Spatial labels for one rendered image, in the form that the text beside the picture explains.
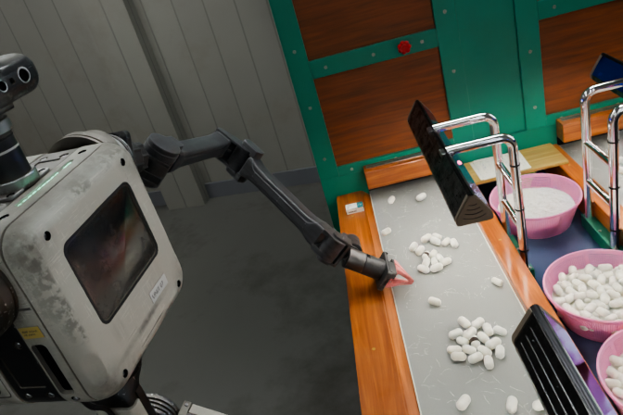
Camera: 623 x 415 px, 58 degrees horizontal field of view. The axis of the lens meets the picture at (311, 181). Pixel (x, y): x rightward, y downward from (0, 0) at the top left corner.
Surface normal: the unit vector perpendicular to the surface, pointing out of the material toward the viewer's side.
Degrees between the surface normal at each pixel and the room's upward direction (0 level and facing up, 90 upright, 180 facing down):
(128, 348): 90
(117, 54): 90
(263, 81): 90
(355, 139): 90
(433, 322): 0
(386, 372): 0
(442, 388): 0
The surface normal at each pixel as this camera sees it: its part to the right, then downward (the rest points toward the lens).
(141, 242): 0.95, -0.14
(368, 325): -0.26, -0.86
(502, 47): 0.01, 0.45
